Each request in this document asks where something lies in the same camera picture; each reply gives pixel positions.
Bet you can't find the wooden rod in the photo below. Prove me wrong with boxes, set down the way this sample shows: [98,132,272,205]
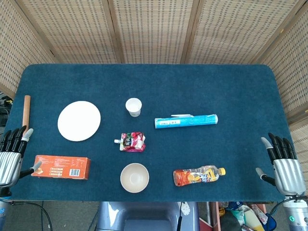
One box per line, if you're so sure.
[22,95,31,133]

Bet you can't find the blue wrap roll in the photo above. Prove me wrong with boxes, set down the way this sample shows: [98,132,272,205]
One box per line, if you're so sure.
[154,114,219,129]

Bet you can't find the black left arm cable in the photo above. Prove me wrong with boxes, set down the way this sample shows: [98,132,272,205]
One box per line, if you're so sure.
[9,201,53,231]

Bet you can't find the white plate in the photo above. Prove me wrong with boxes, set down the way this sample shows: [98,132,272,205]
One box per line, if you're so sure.
[57,101,102,142]

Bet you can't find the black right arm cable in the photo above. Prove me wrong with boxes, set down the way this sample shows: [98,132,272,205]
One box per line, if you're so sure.
[268,196,293,217]

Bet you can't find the orange drink bottle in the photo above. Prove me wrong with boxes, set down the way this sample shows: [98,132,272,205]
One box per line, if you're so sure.
[173,165,226,187]

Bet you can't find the white perforated bracket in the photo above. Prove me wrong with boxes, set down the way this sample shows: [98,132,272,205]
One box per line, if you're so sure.
[180,201,193,217]

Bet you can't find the red drink pouch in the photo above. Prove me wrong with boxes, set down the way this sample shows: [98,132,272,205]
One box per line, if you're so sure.
[114,131,146,153]

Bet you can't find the blue felt table cloth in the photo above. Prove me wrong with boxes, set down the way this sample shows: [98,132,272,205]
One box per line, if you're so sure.
[0,64,298,202]

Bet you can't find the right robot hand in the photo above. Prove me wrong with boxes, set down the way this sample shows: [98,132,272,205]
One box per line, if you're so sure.
[255,132,307,195]

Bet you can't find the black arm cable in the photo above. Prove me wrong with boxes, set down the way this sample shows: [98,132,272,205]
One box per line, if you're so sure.
[9,201,53,231]
[268,196,293,217]

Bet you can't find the beige bowl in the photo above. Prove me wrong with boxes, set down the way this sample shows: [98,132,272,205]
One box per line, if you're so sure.
[120,163,150,193]

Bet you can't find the woven folding screen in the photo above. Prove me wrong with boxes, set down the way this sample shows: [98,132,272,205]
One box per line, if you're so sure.
[0,0,308,164]

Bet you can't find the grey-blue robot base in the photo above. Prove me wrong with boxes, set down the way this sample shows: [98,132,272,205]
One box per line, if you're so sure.
[95,201,200,231]

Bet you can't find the orange cardboard box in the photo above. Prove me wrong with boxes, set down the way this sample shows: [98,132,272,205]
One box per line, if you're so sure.
[31,154,91,180]

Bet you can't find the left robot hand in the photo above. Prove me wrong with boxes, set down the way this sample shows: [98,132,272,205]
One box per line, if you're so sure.
[0,125,43,189]

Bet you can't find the white floral paper cup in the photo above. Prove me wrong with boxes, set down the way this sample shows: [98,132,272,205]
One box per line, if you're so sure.
[125,98,142,118]

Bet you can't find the black equipment with cables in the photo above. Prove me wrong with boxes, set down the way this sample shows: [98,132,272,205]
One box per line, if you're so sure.
[0,91,13,128]

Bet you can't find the crate of assorted clutter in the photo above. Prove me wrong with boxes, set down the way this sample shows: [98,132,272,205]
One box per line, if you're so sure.
[199,201,277,231]

